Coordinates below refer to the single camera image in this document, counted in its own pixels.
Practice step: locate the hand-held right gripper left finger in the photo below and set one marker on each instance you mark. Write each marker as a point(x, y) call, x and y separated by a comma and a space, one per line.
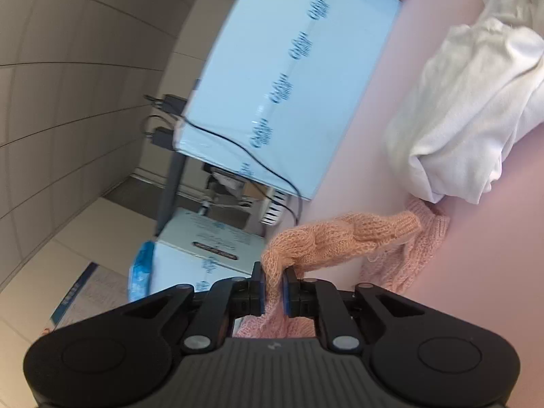
point(260, 291)

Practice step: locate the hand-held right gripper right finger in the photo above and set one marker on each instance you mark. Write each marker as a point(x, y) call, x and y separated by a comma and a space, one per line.
point(288, 292)

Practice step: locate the pink knit sweater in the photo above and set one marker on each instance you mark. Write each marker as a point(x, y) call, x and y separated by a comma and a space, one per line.
point(340, 238)

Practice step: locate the large striped white bowl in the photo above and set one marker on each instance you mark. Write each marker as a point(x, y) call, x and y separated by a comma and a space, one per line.
point(272, 210)

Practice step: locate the wide light blue cardboard box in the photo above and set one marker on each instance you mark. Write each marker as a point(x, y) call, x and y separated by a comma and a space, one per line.
point(199, 229)

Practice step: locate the blue plastic packet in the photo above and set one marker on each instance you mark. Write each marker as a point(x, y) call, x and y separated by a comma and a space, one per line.
point(140, 272)

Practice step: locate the grey table leg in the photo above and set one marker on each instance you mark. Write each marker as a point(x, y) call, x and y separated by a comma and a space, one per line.
point(170, 195)

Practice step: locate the blue edged paper sheet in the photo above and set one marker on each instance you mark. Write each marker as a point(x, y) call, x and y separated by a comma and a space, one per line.
point(85, 297)

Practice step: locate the black power adapter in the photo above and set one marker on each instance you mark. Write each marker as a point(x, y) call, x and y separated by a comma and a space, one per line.
point(174, 103)
point(163, 138)

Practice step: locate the tall light blue cardboard box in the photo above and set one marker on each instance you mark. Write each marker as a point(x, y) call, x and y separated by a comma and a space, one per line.
point(297, 51)

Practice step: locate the white garment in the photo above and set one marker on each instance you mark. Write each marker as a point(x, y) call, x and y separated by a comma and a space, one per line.
point(463, 106)

